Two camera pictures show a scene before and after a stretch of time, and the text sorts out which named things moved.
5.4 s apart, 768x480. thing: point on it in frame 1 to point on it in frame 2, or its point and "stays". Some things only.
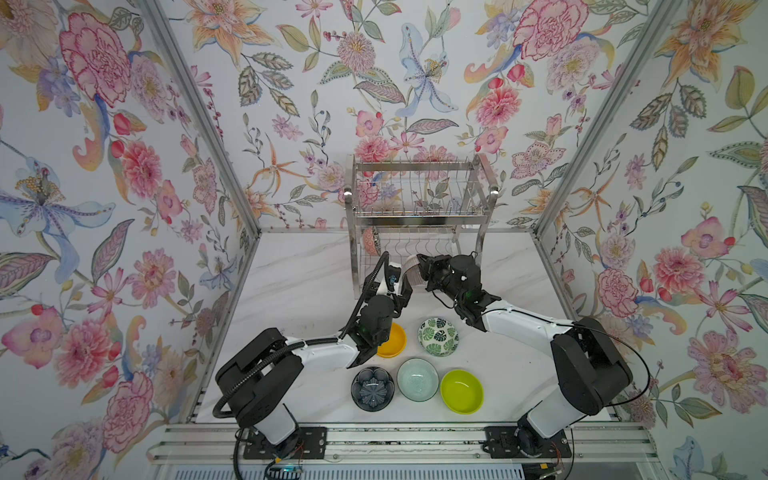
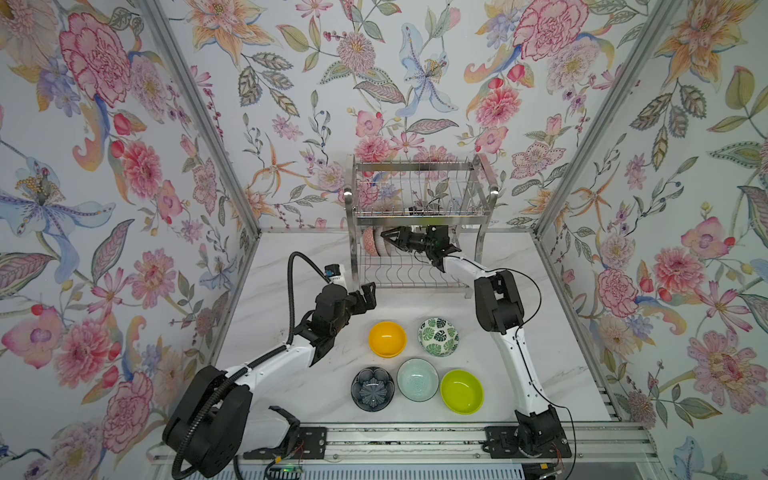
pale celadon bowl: [418, 380] stays
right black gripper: [437, 264] to [404, 239]
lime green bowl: [462, 392] stays
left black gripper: [403, 301] to [370, 301]
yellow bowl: [395, 344] stays
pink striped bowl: [412, 268] to [380, 242]
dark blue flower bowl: [373, 388] stays
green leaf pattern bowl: [438, 337] stays
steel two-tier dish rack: [421, 207] stays
